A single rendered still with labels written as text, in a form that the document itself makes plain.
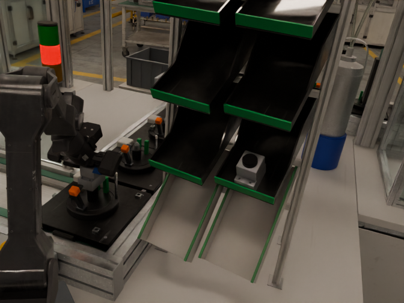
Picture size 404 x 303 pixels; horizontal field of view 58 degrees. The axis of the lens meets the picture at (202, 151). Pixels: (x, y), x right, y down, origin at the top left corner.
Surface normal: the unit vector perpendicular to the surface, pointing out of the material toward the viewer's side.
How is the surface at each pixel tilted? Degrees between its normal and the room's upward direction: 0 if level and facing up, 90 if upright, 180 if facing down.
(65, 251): 0
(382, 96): 90
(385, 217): 0
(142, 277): 0
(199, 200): 45
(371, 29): 90
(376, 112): 90
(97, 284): 90
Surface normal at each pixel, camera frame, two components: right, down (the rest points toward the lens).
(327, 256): 0.09, -0.88
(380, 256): -0.32, 0.43
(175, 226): -0.27, -0.35
